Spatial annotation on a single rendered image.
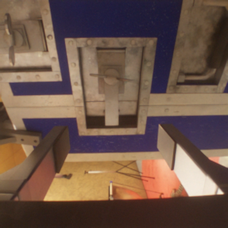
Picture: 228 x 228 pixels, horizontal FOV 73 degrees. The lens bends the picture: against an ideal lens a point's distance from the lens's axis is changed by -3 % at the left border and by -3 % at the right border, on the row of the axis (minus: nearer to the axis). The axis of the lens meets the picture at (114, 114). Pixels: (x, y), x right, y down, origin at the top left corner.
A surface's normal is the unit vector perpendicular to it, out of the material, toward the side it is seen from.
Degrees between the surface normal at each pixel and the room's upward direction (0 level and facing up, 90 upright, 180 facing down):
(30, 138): 90
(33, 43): 104
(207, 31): 90
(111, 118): 90
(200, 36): 90
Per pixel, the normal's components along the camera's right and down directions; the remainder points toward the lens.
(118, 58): 0.03, 0.29
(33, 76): 0.04, 0.55
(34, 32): 0.27, 0.53
